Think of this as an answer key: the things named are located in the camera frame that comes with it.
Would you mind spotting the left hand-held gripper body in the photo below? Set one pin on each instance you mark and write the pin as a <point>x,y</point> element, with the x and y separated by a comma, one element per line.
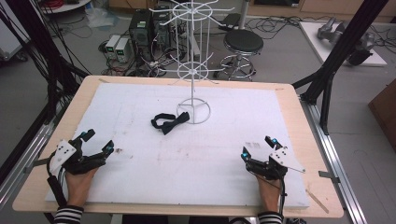
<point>63,154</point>

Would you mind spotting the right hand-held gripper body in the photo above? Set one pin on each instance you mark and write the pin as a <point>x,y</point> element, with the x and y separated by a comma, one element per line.
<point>275,161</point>

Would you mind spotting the black bow tie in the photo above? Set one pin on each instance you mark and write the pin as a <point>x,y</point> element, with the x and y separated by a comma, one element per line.
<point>169,122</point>

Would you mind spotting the person's right hand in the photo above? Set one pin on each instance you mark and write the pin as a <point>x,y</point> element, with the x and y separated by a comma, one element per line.
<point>268,191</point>

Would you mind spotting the person's left hand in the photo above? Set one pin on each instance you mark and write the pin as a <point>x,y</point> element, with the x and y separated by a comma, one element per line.
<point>79,185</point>

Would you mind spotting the white foam mat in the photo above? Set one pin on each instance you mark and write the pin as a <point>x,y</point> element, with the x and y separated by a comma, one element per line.
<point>193,174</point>

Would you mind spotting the thin wooden stick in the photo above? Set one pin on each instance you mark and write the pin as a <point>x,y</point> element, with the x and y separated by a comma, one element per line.
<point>317,201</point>

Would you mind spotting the white bench power supply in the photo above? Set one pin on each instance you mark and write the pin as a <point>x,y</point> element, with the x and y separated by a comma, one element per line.
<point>122,49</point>
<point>112,45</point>

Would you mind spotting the black round stool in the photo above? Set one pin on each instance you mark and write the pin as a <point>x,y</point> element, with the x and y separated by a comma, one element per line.
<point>243,43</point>

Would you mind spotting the white board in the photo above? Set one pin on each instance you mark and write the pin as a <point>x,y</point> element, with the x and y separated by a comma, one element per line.
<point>314,40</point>

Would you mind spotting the brown cabinet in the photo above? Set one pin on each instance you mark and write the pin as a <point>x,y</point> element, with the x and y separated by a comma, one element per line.
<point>386,115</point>

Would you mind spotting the black computer tower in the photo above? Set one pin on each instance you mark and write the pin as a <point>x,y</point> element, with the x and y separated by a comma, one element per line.
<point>140,31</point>
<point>162,29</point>

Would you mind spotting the clear plastic bag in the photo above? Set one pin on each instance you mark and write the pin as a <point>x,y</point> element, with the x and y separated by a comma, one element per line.
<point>101,17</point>

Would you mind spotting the white round table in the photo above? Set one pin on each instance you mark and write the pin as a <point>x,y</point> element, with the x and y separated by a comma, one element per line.
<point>67,6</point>

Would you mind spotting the metal clamp bracket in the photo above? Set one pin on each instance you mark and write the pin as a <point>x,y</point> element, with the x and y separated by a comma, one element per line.
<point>328,176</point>
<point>35,163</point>

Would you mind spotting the aluminium rail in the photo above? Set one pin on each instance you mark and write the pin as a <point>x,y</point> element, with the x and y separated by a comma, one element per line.
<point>336,161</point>
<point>25,155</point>

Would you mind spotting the black frame post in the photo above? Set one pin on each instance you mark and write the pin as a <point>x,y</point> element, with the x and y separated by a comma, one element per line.
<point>345,43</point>
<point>40,40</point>

